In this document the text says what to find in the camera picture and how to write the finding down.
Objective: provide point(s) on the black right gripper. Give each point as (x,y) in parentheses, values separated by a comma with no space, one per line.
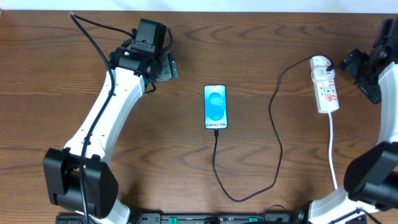
(354,61)

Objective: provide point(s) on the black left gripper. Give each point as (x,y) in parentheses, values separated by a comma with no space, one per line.
(170,66)

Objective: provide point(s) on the blue Galaxy smartphone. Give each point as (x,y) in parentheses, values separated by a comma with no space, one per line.
(215,107)

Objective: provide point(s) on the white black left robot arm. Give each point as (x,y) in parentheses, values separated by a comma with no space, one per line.
(79,177)

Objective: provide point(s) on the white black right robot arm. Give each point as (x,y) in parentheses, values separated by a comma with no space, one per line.
(370,182)

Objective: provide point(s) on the white USB charger plug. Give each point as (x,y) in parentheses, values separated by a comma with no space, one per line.
(322,69)

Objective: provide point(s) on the white power strip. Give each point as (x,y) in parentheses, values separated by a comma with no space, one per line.
(326,96)

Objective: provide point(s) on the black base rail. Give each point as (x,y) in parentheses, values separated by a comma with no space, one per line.
(156,218)

